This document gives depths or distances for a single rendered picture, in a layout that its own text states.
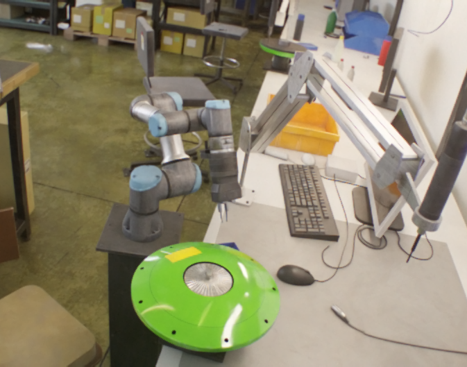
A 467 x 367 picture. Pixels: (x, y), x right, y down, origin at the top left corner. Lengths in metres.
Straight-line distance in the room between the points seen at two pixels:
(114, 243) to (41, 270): 1.23
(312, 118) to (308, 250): 0.98
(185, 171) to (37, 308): 0.64
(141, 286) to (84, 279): 1.58
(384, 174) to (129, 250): 0.80
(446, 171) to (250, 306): 0.45
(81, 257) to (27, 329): 1.23
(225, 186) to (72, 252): 1.62
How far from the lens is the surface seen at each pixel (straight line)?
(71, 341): 1.45
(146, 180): 1.32
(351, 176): 1.82
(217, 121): 1.19
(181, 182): 1.39
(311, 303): 1.23
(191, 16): 6.22
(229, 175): 1.20
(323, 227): 1.48
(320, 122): 2.26
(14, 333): 1.50
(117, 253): 1.39
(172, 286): 0.94
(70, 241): 2.78
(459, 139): 0.75
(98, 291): 2.46
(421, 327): 1.31
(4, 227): 1.52
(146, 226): 1.40
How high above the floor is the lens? 1.74
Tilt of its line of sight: 32 degrees down
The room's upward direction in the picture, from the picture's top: 10 degrees clockwise
